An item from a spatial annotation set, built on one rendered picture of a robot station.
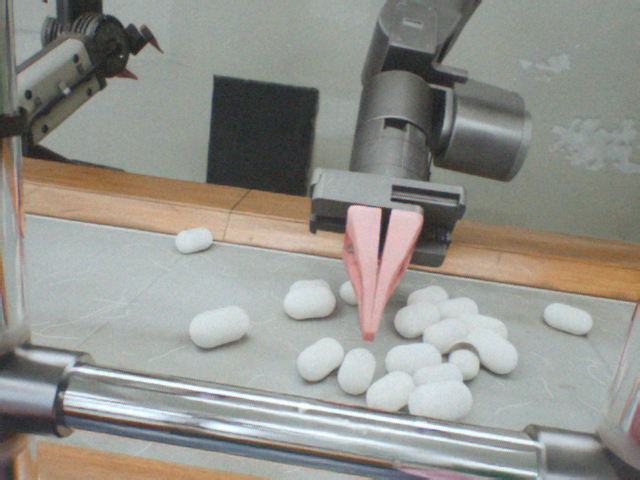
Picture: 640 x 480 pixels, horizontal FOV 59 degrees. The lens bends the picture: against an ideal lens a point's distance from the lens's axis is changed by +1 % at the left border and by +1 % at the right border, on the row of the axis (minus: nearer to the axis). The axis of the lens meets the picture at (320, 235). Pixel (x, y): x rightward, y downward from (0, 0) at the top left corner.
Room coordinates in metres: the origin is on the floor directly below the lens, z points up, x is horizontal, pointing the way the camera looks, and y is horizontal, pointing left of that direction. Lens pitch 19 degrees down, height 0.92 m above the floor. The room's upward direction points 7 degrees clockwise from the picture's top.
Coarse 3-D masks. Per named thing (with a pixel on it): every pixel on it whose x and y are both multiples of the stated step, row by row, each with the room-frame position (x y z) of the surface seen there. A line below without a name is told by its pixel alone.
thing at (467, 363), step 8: (472, 344) 0.32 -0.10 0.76; (456, 352) 0.30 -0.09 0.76; (464, 352) 0.30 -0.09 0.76; (448, 360) 0.31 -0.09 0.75; (456, 360) 0.30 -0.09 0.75; (464, 360) 0.30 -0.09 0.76; (472, 360) 0.30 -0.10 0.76; (464, 368) 0.29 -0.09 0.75; (472, 368) 0.30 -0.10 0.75; (464, 376) 0.29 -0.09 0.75; (472, 376) 0.30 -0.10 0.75
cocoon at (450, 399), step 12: (432, 384) 0.26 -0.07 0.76; (444, 384) 0.26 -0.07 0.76; (456, 384) 0.26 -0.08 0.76; (420, 396) 0.25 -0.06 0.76; (432, 396) 0.25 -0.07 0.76; (444, 396) 0.25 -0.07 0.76; (456, 396) 0.25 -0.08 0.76; (468, 396) 0.26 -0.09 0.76; (408, 408) 0.25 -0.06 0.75; (420, 408) 0.25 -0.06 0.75; (432, 408) 0.25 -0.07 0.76; (444, 408) 0.25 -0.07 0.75; (456, 408) 0.25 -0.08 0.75; (468, 408) 0.26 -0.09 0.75
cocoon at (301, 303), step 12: (300, 288) 0.36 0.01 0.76; (312, 288) 0.36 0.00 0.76; (324, 288) 0.36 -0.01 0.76; (288, 300) 0.35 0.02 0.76; (300, 300) 0.35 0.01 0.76; (312, 300) 0.35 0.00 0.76; (324, 300) 0.35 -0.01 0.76; (288, 312) 0.35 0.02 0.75; (300, 312) 0.35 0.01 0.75; (312, 312) 0.35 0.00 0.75; (324, 312) 0.35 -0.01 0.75
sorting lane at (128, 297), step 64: (64, 256) 0.41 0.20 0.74; (128, 256) 0.43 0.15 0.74; (192, 256) 0.44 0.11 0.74; (256, 256) 0.46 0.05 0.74; (64, 320) 0.31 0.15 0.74; (128, 320) 0.32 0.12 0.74; (256, 320) 0.34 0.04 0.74; (320, 320) 0.36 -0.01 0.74; (384, 320) 0.37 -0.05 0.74; (512, 320) 0.40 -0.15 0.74; (256, 384) 0.27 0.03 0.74; (320, 384) 0.28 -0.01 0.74; (512, 384) 0.30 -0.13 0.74; (576, 384) 0.31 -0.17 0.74; (128, 448) 0.21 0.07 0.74
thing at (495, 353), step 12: (468, 336) 0.33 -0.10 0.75; (480, 336) 0.32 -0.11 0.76; (492, 336) 0.32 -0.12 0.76; (480, 348) 0.32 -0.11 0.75; (492, 348) 0.31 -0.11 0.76; (504, 348) 0.31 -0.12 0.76; (480, 360) 0.32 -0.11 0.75; (492, 360) 0.31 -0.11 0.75; (504, 360) 0.31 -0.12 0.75; (516, 360) 0.31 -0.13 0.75; (504, 372) 0.31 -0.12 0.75
